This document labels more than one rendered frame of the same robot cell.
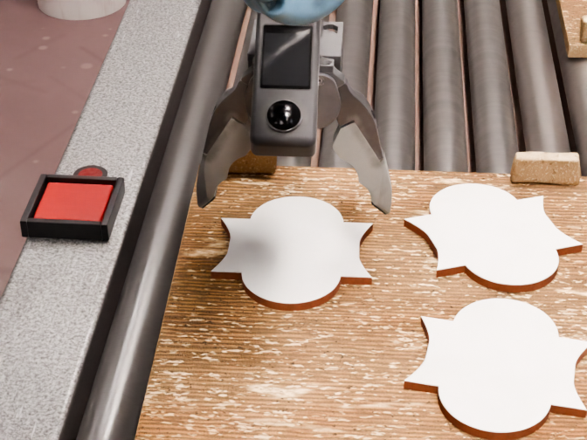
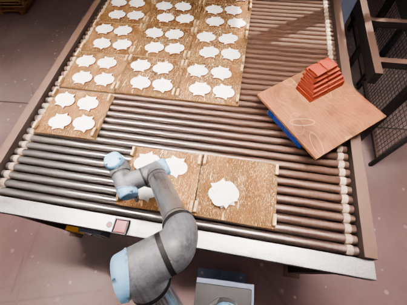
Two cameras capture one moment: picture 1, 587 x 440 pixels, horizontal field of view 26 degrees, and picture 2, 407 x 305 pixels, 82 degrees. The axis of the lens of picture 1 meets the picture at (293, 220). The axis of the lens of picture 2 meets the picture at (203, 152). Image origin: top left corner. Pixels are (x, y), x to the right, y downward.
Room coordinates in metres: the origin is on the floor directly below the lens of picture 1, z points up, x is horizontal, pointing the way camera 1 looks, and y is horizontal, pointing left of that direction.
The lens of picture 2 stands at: (0.44, 0.36, 2.14)
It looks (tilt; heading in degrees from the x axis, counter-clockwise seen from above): 63 degrees down; 280
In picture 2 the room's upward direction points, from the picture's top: 5 degrees counter-clockwise
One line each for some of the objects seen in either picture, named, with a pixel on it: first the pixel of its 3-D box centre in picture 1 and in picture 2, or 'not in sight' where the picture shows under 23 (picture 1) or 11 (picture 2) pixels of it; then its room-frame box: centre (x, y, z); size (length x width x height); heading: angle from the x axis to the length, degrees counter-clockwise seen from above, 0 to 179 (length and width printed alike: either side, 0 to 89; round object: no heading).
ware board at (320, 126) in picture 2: not in sight; (318, 105); (-0.10, -0.55, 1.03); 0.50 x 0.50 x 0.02; 35
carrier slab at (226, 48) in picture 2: not in sight; (218, 45); (0.52, -1.14, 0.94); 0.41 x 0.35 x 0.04; 176
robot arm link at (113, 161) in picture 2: not in sight; (117, 164); (0.86, 0.00, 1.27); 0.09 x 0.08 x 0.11; 122
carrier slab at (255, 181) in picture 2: not in sight; (237, 189); (0.35, -0.05, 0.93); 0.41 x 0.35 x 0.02; 175
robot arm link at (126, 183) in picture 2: not in sight; (129, 183); (0.79, 0.07, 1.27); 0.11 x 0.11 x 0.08; 32
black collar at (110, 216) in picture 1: (73, 206); (120, 226); (0.92, 0.19, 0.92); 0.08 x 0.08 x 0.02; 85
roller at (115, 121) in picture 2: not in sight; (181, 129); (0.70, -0.42, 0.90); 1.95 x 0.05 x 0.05; 175
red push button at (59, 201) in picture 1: (73, 208); (120, 226); (0.92, 0.19, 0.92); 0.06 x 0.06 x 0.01; 85
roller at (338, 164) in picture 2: not in sight; (177, 143); (0.71, -0.32, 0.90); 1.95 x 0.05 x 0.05; 175
